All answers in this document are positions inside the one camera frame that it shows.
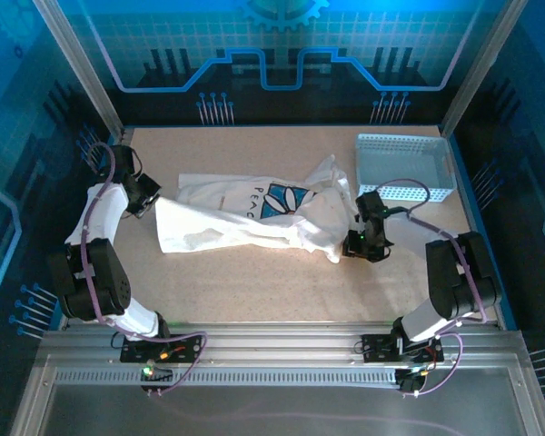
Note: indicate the white printed t-shirt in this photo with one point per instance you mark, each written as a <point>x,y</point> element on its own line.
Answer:
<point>218,222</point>

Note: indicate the light grey perforated basket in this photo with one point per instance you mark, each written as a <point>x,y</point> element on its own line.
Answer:
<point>404,159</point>

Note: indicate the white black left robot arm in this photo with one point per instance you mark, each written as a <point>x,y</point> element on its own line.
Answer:
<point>100,213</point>

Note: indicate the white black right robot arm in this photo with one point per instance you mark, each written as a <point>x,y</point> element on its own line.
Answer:
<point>463,272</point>

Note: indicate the black controller box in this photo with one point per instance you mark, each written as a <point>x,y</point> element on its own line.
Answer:
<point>409,383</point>
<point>161,376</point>

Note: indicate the grey metal panel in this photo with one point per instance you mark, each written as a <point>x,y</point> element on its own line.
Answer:
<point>277,413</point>

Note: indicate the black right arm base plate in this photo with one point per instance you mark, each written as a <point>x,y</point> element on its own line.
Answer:
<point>377,347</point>

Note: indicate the aluminium mounting rail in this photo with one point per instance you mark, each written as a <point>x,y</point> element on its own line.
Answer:
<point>277,340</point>

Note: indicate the aluminium frame post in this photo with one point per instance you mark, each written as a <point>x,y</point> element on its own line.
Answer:
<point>481,68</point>
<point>77,68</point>

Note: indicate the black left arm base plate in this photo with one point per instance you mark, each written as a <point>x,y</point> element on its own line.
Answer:
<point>136,352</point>

